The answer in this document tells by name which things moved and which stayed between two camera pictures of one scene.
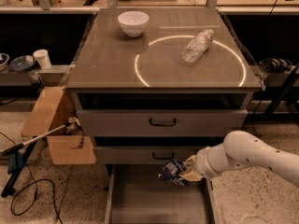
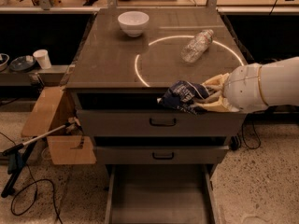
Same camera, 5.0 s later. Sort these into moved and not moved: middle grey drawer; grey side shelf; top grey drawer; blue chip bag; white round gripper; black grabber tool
Moved: blue chip bag; white round gripper
Not moved: grey side shelf; black grabber tool; top grey drawer; middle grey drawer
